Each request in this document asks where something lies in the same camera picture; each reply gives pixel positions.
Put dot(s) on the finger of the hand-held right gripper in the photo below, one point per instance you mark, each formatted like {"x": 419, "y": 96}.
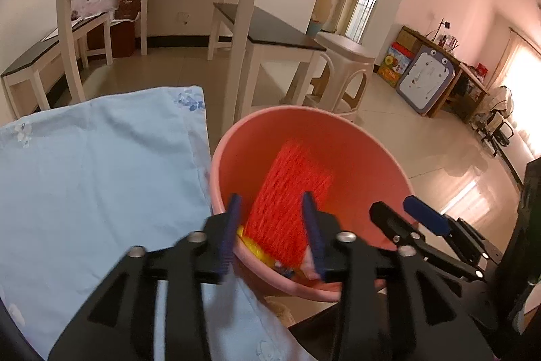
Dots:
{"x": 393, "y": 223}
{"x": 427, "y": 213}

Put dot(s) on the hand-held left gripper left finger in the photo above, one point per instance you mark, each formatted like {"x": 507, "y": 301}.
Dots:
{"x": 228, "y": 236}

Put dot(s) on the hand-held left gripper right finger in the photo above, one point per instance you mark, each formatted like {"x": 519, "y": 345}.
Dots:
{"x": 312, "y": 236}

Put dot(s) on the yellow sponge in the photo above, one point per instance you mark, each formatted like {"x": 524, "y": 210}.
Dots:
{"x": 253, "y": 247}

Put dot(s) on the pink plastic basin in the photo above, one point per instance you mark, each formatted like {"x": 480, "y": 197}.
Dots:
{"x": 359, "y": 158}

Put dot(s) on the black swivel chair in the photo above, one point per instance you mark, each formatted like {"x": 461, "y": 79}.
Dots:
{"x": 496, "y": 124}

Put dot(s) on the purple framed drawing board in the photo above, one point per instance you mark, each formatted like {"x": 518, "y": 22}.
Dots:
{"x": 424, "y": 79}

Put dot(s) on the light blue floral cloth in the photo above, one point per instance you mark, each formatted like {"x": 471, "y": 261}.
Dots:
{"x": 105, "y": 175}

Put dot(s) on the wooden desk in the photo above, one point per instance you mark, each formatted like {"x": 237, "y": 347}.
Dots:
{"x": 473, "y": 75}

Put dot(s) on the colourful toy box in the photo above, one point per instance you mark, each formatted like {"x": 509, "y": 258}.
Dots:
{"x": 393, "y": 65}

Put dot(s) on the beige plastic stool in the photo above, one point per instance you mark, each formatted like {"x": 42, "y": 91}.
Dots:
{"x": 346, "y": 48}

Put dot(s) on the light blue bin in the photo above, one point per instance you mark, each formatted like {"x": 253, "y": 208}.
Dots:
{"x": 315, "y": 27}

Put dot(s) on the wide black-top white bench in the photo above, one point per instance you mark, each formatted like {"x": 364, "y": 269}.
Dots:
{"x": 274, "y": 31}

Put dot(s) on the dark red paper bag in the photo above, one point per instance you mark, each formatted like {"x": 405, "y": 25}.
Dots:
{"x": 126, "y": 31}

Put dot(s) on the long black-top white bench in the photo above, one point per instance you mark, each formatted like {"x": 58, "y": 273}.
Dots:
{"x": 25, "y": 63}

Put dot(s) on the white plastic bag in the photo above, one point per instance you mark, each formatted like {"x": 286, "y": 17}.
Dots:
{"x": 93, "y": 3}

